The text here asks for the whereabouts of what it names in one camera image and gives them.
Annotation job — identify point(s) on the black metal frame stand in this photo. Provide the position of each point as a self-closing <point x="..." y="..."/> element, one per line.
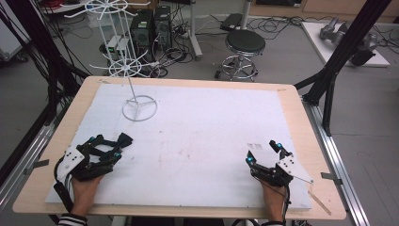
<point x="342" y="56"/>
<point x="40" y="47"/>

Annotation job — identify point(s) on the grey table leg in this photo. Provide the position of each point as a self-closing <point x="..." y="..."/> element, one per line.
<point x="195" y="34"/>

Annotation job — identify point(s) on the person's right hand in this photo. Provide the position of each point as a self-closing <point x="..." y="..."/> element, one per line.
<point x="273" y="201"/>

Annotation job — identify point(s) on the white foam mat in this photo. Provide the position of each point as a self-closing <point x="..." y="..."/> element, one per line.
<point x="194" y="147"/>

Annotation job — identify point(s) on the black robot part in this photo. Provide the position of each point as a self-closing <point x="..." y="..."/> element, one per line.
<point x="363" y="53"/>

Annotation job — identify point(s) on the white floor board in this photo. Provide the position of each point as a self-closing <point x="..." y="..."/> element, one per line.
<point x="316" y="40"/>

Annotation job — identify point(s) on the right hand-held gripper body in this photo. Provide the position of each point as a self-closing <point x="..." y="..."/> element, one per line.
<point x="290" y="168"/>

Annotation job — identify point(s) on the grey metal bracket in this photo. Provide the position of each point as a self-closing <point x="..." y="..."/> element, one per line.
<point x="36" y="165"/>
<point x="331" y="178"/>

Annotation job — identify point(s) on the black round stool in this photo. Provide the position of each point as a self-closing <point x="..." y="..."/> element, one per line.
<point x="245" y="42"/>

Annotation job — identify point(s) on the aluminium rail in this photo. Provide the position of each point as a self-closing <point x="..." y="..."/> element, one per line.
<point x="335" y="157"/>
<point x="22" y="163"/>

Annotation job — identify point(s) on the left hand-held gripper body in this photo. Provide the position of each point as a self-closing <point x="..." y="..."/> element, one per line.
<point x="72" y="159"/>

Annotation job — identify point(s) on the grey robot part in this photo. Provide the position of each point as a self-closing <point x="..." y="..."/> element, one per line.
<point x="333" y="31"/>

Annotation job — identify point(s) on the thin wooden stick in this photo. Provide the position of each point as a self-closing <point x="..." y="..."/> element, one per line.
<point x="320" y="203"/>

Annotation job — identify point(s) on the small grey power supply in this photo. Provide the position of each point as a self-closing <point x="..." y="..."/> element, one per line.
<point x="117" y="47"/>

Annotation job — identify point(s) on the person's left hand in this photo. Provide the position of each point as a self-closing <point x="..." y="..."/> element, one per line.
<point x="84" y="194"/>

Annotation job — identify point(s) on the black computer tower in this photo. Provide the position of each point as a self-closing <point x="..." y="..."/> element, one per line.
<point x="141" y="33"/>
<point x="163" y="26"/>

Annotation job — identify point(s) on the flat black box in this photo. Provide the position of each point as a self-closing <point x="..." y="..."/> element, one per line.
<point x="231" y="22"/>

